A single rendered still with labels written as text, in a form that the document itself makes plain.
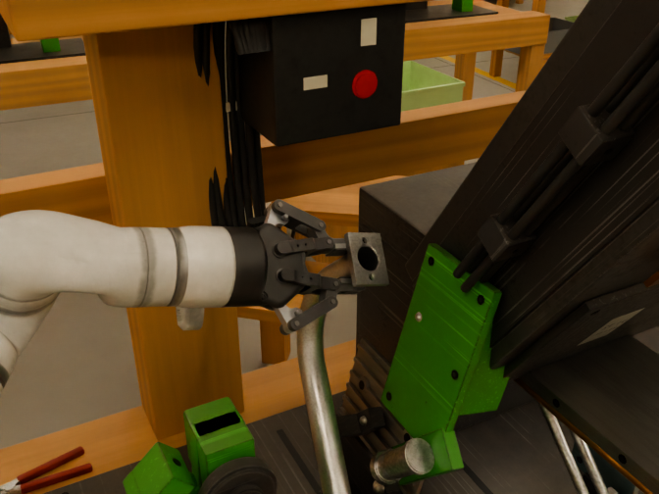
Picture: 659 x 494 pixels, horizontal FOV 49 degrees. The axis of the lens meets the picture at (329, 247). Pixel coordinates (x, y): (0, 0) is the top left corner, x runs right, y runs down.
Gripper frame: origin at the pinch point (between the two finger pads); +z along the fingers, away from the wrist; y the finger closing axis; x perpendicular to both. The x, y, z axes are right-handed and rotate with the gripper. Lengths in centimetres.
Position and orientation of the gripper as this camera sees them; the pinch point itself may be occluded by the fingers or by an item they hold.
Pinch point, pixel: (348, 266)
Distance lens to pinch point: 74.3
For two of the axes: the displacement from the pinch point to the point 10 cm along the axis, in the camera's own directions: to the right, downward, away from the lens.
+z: 8.6, 0.1, 5.1
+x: -4.9, 3.1, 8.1
